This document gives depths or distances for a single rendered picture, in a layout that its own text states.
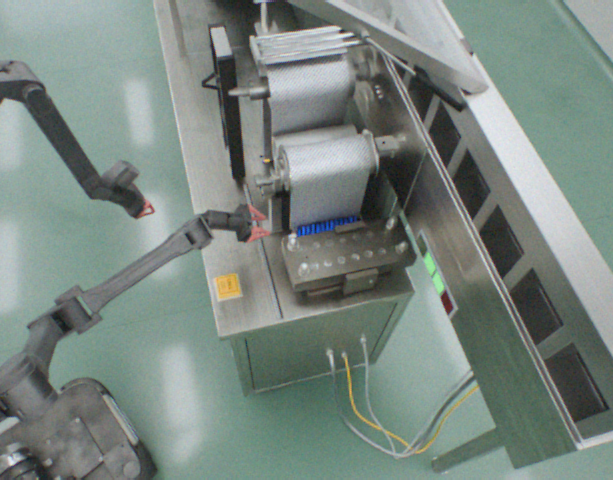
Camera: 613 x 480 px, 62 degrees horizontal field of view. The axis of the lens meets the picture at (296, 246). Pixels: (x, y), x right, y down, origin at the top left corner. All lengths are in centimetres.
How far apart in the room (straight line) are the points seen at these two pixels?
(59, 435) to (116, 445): 23
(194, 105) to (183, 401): 133
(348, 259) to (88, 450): 131
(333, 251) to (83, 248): 171
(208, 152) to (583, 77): 291
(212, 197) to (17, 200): 165
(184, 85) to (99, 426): 144
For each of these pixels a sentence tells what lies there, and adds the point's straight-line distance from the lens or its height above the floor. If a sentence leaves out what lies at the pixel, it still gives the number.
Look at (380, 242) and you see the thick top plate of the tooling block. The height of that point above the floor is 103.
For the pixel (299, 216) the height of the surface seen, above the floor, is 109.
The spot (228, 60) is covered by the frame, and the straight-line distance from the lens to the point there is 154.
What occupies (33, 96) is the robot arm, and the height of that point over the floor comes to 165.
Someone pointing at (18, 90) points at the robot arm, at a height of 166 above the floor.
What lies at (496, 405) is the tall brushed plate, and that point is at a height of 120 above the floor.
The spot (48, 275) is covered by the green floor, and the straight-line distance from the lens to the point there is 297.
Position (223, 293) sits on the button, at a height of 92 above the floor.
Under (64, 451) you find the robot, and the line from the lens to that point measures 235.
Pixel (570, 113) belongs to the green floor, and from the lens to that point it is 391.
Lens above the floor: 243
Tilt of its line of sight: 60 degrees down
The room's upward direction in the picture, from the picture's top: 3 degrees clockwise
